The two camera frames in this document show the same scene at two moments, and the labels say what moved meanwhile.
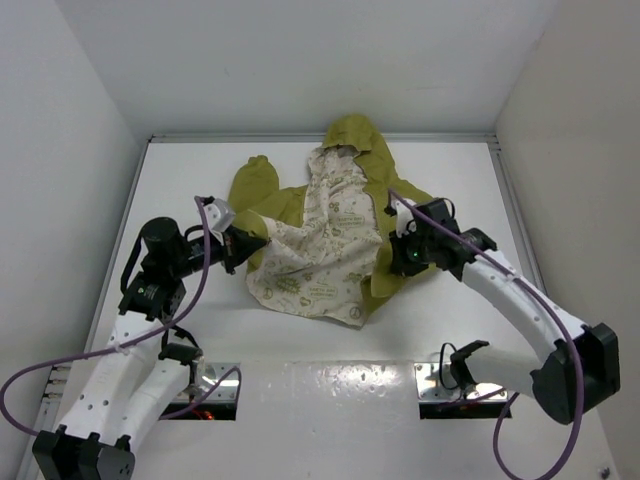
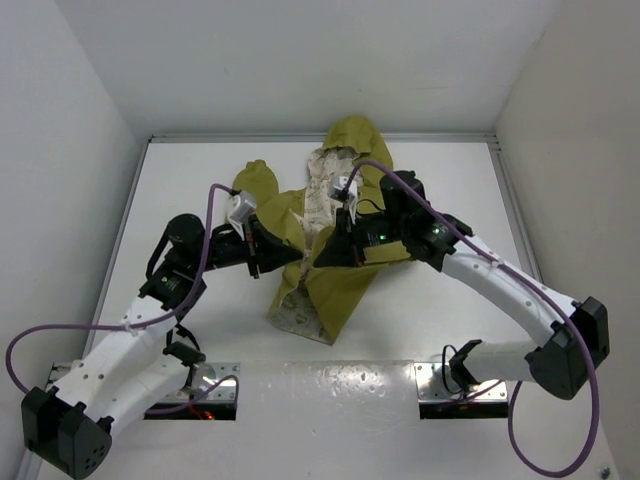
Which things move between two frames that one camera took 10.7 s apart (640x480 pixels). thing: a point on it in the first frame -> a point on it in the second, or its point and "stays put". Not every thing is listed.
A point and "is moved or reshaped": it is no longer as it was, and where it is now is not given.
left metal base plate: [207, 376] stays put
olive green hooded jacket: [328, 250] is moved or reshaped
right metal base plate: [432, 389] stays put
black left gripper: [236, 245] -> [265, 248]
